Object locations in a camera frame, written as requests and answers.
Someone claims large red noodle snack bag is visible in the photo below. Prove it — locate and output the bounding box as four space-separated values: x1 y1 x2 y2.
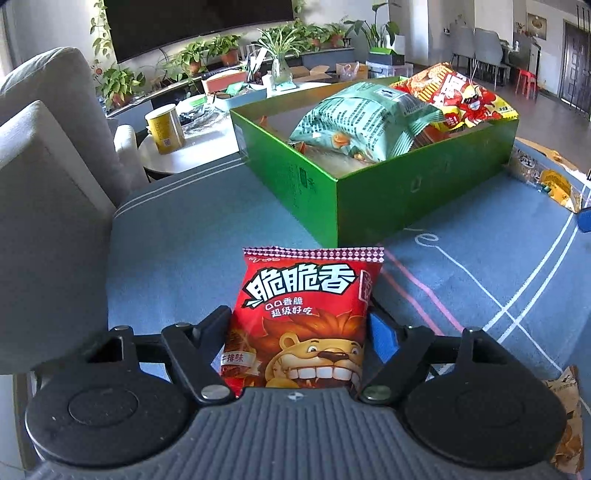
390 63 519 133

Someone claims glass vase with plant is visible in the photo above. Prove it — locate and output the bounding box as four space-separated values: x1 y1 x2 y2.
257 25 301 91

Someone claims dark clear snack packet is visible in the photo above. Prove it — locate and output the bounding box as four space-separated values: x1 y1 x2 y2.
506 147 546 190

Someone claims black television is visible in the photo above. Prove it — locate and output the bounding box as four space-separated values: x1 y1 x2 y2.
105 0 294 61

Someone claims brown paper snack packet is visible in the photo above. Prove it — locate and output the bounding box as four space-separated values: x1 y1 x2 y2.
542 366 587 475

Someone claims grey sofa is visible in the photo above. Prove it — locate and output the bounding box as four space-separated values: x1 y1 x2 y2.
1 47 147 375

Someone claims white round coffee table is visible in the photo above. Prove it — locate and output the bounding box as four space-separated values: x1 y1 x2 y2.
138 80 343 175

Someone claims yellow tin can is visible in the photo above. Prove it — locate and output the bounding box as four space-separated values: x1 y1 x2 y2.
144 104 185 155

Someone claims green snack bag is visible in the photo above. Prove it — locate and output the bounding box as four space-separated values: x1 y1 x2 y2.
290 82 444 162

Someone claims red plastic stool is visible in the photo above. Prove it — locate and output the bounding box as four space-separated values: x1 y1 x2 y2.
515 69 538 100

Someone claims red lion snack bag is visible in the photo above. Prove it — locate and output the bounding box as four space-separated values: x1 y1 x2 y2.
221 246 385 395

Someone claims yellow snack packet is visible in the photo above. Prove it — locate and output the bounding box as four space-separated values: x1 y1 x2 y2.
539 169 582 214

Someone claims potted green plant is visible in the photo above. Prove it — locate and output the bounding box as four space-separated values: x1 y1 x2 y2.
94 65 145 108

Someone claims green cardboard box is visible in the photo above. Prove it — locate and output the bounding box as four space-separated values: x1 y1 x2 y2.
230 83 518 247

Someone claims open cardboard box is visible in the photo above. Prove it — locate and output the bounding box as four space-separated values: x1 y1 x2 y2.
290 65 332 84

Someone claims grey dining chair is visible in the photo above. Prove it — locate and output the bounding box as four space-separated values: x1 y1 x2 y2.
472 28 509 88

